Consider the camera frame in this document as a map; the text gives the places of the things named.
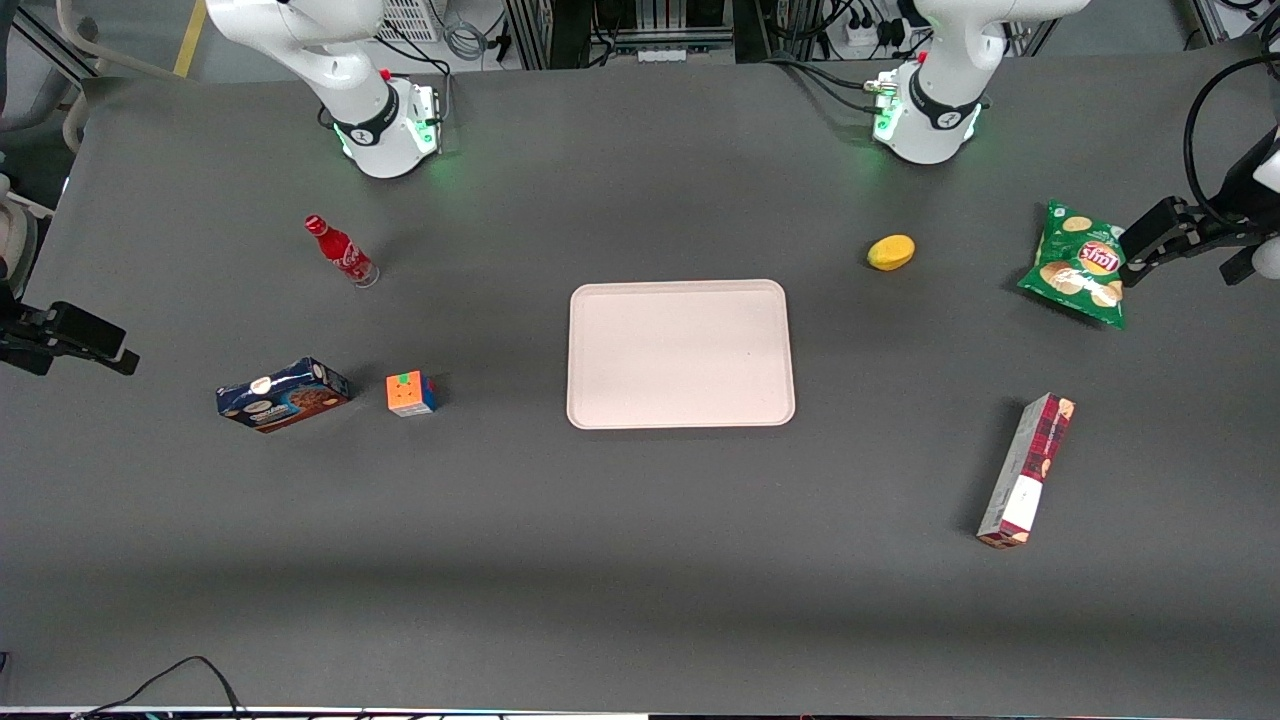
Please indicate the white power strip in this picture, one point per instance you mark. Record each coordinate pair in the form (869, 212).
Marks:
(860, 36)

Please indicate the yellow mango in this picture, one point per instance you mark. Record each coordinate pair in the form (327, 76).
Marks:
(891, 252)

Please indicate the black metal equipment rack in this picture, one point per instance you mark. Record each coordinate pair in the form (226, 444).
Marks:
(620, 25)

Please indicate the white perforated box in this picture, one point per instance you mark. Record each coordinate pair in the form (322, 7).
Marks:
(408, 18)

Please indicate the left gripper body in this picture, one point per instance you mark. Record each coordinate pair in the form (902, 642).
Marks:
(1207, 229)

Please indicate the green chips bag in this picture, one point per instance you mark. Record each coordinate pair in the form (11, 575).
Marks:
(1078, 265)

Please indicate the beige curved tube frame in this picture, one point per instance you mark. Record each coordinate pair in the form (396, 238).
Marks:
(100, 45)

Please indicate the multicoloured puzzle cube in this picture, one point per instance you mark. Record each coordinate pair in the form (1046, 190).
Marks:
(411, 394)

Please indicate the red cookie box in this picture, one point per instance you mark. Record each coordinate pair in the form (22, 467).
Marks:
(1028, 470)

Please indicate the white chair part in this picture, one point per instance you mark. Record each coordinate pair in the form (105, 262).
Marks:
(14, 230)

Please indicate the pale pink rectangular tray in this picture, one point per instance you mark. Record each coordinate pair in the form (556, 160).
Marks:
(680, 354)

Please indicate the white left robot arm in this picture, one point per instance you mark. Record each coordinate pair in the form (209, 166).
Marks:
(945, 60)

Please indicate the red cola bottle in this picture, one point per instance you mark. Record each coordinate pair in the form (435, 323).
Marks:
(342, 252)

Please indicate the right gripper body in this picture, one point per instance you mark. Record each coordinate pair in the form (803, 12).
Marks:
(22, 338)

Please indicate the blue cookie box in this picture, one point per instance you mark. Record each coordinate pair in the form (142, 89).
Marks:
(284, 395)

